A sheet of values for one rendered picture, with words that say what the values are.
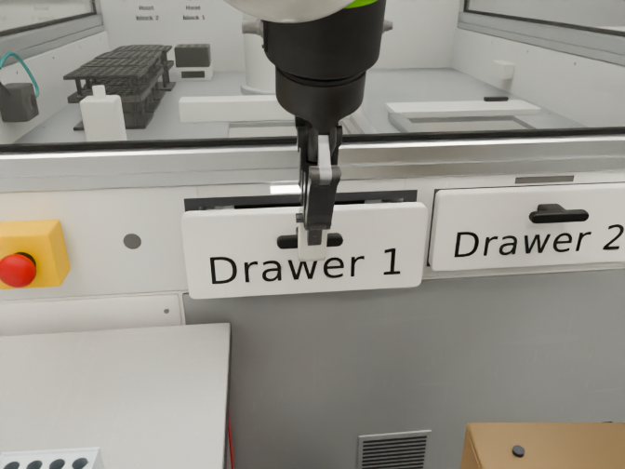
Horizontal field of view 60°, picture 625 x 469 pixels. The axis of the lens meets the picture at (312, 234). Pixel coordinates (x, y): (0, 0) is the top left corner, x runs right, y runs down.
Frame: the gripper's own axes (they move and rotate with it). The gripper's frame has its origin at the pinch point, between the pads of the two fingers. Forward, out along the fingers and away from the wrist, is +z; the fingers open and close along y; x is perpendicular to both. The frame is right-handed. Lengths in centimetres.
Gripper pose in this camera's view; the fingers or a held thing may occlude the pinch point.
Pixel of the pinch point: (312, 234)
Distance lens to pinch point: 58.0
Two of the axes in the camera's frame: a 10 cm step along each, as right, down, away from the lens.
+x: 9.9, -0.5, 1.0
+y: 1.0, 7.1, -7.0
